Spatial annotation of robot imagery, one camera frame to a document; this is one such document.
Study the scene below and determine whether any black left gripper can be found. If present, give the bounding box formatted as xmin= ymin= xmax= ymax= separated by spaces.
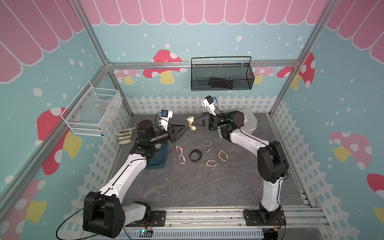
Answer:
xmin=149 ymin=123 xmax=189 ymax=145

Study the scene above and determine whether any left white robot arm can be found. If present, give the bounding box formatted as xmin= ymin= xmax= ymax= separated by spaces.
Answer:
xmin=83 ymin=120 xmax=188 ymax=238

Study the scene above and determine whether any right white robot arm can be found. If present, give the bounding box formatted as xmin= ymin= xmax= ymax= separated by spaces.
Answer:
xmin=187 ymin=111 xmax=289 ymax=222

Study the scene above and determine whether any black watch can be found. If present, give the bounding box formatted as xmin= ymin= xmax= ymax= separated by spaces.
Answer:
xmin=189 ymin=149 xmax=203 ymax=163

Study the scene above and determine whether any translucent white storage box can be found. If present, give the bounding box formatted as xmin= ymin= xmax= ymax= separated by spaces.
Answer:
xmin=240 ymin=109 xmax=258 ymax=134

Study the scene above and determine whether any teal plastic tray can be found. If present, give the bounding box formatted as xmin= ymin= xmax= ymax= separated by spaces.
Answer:
xmin=146 ymin=142 xmax=168 ymax=169

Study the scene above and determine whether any black item in basket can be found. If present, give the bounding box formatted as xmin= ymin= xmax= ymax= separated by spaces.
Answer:
xmin=209 ymin=78 xmax=234 ymax=90

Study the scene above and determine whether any beige work glove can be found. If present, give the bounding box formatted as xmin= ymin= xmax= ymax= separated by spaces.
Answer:
xmin=118 ymin=128 xmax=138 ymax=145

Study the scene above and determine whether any green circuit board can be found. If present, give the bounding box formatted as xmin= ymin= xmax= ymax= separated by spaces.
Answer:
xmin=139 ymin=230 xmax=154 ymax=238

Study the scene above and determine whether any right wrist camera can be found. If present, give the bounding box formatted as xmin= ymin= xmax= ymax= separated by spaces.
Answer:
xmin=201 ymin=96 xmax=216 ymax=116

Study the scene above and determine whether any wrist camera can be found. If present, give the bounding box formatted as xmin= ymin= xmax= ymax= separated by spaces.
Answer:
xmin=201 ymin=96 xmax=216 ymax=116
xmin=158 ymin=110 xmax=173 ymax=131

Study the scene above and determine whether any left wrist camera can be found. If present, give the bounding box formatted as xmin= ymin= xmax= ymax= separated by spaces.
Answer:
xmin=158 ymin=110 xmax=173 ymax=131

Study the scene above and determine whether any black wire wall basket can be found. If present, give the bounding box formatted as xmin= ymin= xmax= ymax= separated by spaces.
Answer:
xmin=191 ymin=56 xmax=255 ymax=91

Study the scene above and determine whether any white wire wall basket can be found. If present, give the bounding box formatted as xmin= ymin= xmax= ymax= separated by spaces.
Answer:
xmin=61 ymin=82 xmax=123 ymax=137

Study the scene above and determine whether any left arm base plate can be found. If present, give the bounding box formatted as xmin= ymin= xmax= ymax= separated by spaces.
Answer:
xmin=125 ymin=211 xmax=167 ymax=228

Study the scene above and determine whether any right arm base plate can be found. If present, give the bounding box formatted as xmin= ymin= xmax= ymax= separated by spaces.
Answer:
xmin=243 ymin=208 xmax=286 ymax=228

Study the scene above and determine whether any grey cable duct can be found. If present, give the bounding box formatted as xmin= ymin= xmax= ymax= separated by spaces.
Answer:
xmin=89 ymin=228 xmax=265 ymax=240

